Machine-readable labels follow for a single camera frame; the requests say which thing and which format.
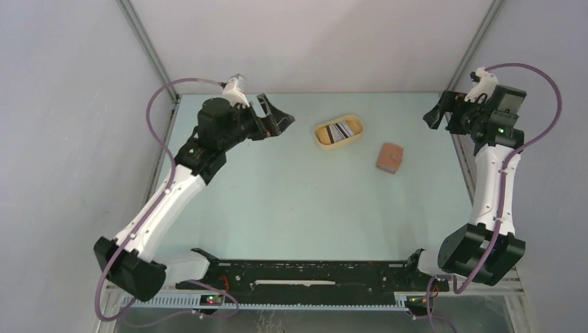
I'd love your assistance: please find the grey cable duct rail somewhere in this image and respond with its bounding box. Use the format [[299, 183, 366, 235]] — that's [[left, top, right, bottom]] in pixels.
[[120, 293, 410, 312]]

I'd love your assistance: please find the brown leather card holder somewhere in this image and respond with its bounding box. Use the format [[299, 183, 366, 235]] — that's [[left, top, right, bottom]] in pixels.
[[376, 143, 404, 174]]

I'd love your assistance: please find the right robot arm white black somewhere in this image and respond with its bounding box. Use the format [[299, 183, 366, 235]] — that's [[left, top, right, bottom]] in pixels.
[[423, 85, 527, 286]]

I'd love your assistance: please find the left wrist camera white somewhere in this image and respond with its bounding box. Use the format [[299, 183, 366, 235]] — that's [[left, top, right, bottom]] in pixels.
[[222, 74, 250, 108]]

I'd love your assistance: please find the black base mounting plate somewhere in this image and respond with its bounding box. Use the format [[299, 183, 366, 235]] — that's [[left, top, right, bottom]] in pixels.
[[192, 248, 449, 307]]

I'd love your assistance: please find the cream oval tray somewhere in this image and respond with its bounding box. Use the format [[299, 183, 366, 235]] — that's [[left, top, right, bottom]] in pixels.
[[314, 114, 365, 151]]

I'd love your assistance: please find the aluminium frame front rail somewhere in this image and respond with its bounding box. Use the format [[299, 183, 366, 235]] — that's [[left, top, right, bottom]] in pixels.
[[102, 267, 524, 296]]

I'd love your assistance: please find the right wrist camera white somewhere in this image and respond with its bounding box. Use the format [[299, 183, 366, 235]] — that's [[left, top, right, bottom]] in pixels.
[[465, 67, 499, 102]]

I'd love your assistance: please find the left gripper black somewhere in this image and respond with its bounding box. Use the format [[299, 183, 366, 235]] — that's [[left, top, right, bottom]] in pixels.
[[218, 94, 293, 151]]

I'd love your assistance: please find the stack of cards in tray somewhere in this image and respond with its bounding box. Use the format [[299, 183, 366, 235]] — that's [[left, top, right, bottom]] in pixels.
[[318, 120, 358, 145]]

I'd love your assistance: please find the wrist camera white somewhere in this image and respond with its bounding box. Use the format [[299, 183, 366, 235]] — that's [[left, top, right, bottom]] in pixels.
[[465, 67, 499, 102], [222, 74, 250, 108]]

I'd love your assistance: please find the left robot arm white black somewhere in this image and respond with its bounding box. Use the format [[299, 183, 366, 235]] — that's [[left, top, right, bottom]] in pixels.
[[94, 94, 295, 302]]

